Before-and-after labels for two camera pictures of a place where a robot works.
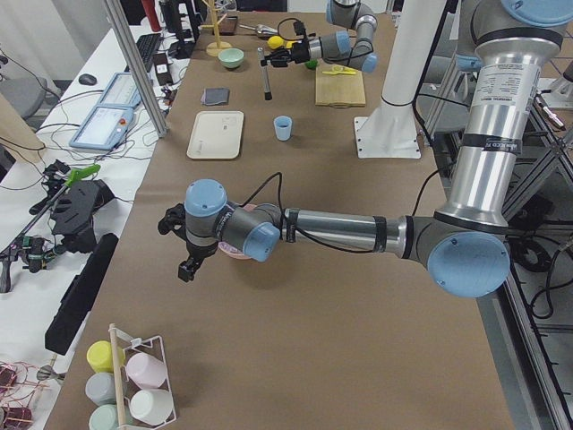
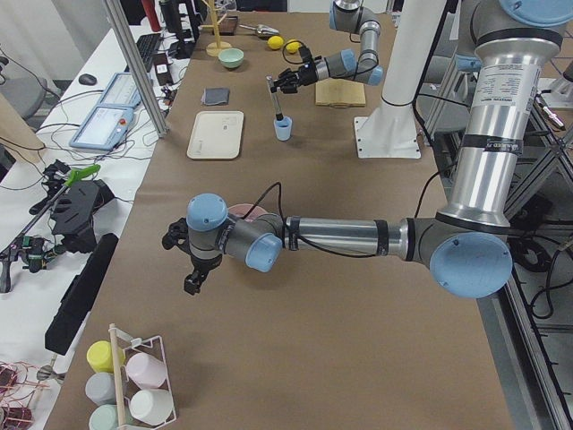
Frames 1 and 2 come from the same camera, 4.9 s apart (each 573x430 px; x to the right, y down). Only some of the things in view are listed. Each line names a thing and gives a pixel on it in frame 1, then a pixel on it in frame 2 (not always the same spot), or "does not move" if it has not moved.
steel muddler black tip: [266, 78] to [278, 112]
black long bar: [80, 297] does not move
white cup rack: [143, 391] does not move
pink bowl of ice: [231, 249] to [239, 210]
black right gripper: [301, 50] to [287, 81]
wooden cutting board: [338, 90] does not move
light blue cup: [283, 125] does not move
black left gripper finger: [187, 269] to [192, 281]
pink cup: [146, 371] does not move
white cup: [151, 406] does not move
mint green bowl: [231, 57] does not move
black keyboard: [148, 46] does not move
